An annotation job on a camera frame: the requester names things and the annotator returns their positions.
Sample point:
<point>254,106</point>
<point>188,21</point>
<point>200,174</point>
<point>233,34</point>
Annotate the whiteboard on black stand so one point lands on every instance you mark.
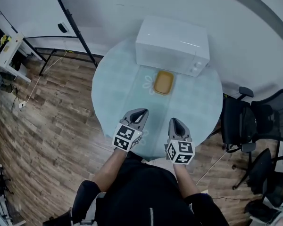
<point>30,8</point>

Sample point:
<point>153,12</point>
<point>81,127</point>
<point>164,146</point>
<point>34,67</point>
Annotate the white power strip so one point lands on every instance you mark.
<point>22,105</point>

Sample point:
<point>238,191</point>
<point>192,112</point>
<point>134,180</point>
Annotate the small black wall device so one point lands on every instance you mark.
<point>62,27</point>

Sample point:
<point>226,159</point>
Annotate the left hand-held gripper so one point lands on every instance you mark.
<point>126,138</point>

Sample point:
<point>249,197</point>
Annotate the person's right forearm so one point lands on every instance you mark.
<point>185,181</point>

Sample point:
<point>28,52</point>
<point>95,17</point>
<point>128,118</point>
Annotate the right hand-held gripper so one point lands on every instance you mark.
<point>180,150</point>

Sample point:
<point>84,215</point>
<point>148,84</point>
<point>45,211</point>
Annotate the yellow container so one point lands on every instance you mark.
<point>163,82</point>

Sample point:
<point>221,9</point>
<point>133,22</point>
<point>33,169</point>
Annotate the white microwave oven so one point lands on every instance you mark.
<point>169,43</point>

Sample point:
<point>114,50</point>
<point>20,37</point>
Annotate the person's black clothing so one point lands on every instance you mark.
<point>143,192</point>

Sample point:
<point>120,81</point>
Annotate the round light blue table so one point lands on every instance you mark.
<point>113,83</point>

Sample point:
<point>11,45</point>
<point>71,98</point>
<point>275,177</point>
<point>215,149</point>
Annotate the white shelf unit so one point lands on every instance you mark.
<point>9,53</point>

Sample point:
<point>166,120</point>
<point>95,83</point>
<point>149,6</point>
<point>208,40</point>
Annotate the black mesh office chair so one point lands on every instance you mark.
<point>268,121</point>

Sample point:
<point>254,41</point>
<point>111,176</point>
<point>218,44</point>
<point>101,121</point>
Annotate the person's left forearm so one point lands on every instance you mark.
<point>109,171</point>

